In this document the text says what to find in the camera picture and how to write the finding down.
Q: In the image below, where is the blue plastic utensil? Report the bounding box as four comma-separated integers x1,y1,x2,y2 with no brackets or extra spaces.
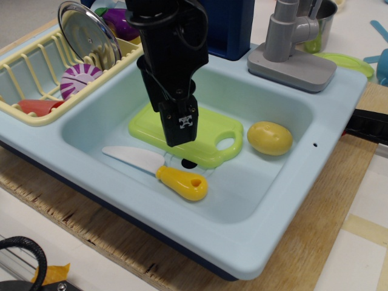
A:
370,20,388,42

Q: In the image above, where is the black braided cable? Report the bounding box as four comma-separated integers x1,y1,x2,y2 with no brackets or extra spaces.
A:
0,236,49,289

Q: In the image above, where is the black clamp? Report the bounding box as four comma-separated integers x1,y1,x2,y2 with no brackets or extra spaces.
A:
343,109,387,145

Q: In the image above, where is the silver metal pot lid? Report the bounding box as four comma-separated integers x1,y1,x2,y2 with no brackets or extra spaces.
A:
58,1,122,70

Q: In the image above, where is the purple toy eggplant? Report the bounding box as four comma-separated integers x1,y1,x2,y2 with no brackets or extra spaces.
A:
95,7,139,41

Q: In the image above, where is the grey toy faucet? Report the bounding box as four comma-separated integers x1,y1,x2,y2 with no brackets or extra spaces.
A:
247,0,337,93

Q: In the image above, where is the cream dish drying rack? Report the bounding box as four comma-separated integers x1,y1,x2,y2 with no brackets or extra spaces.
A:
1,26,143,126

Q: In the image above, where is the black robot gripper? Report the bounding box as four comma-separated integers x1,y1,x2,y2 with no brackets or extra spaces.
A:
125,1,209,147

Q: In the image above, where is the toy knife yellow handle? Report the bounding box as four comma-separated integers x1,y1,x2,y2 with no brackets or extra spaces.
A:
102,145,209,201

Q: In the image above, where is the yellow tape piece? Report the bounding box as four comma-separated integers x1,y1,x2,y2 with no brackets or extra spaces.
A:
42,263,71,286

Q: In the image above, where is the stainless steel pot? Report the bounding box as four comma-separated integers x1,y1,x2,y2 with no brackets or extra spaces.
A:
303,1,337,53

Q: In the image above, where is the red toy cup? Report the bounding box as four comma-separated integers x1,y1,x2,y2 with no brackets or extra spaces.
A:
18,99,64,117

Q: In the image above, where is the green toy cutting board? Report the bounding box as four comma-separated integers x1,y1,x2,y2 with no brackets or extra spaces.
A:
129,104,244,168

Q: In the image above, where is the green plastic plate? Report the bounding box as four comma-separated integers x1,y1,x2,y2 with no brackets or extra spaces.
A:
313,53,375,79

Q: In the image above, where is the purple white toy onion half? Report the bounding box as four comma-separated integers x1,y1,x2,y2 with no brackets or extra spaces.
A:
59,64,103,100

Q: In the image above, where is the wooden base board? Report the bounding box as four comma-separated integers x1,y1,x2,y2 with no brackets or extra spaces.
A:
0,18,388,291

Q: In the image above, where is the dark blue box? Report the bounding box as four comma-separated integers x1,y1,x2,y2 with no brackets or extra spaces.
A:
83,1,254,61

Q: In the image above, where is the yellow toy potato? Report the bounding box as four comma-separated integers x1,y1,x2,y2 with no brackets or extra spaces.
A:
247,121,293,156

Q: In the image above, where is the light blue toy sink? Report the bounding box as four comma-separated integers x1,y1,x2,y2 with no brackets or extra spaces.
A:
1,56,367,280

